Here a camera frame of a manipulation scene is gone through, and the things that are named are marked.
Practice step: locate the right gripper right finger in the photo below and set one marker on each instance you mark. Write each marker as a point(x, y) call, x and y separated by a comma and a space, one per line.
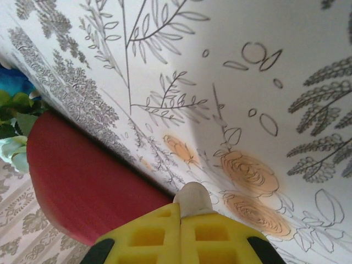
point(220, 242)

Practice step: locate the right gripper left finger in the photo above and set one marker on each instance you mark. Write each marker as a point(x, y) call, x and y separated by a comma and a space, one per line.
point(148, 239)

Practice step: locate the cream printed ribbon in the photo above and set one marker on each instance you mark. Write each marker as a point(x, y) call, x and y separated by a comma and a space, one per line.
point(193, 199)

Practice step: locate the red wrapping paper sheet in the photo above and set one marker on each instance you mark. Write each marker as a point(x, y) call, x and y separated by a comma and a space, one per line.
point(82, 178)

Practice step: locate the pale teal fake flower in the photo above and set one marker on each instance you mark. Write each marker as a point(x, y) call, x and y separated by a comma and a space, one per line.
point(15, 154)

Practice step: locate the blue fake flower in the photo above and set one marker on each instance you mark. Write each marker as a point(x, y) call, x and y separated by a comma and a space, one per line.
point(13, 79)

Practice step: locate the floral table cover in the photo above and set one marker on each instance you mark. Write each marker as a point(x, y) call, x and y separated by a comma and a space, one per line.
point(247, 82)

